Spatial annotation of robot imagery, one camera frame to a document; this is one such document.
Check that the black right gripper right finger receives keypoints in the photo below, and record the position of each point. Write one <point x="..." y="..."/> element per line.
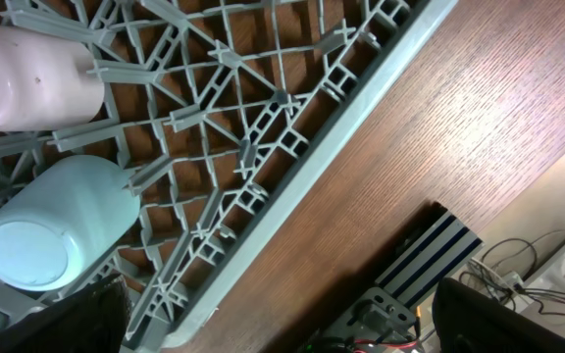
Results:
<point x="468" y="322"/>

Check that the pink plastic cup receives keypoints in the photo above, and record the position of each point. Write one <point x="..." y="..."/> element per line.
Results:
<point x="45" y="83"/>

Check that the aluminium frame mount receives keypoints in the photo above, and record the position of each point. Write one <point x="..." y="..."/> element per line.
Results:
<point x="386" y="315"/>

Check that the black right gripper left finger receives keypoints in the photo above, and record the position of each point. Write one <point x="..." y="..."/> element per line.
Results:
<point x="93" y="320"/>

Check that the light blue plastic cup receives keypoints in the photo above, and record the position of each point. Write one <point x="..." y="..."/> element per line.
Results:
<point x="63" y="221"/>

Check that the grey dishwasher rack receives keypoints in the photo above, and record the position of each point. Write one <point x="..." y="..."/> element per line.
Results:
<point x="225" y="116"/>

